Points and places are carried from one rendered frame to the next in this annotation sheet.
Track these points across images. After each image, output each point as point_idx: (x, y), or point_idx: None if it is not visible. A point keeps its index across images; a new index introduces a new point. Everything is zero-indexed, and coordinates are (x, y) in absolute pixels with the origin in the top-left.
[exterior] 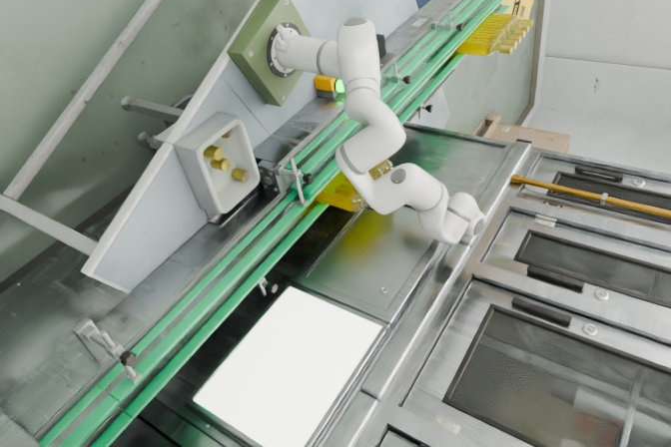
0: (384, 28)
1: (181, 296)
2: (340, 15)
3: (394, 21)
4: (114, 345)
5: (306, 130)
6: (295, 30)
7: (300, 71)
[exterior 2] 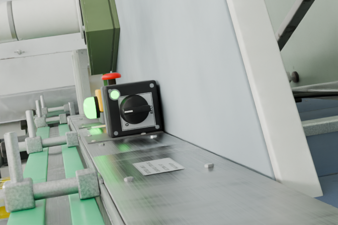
0: (184, 112)
1: None
2: (136, 12)
3: (200, 120)
4: (41, 107)
5: (83, 118)
6: None
7: (87, 47)
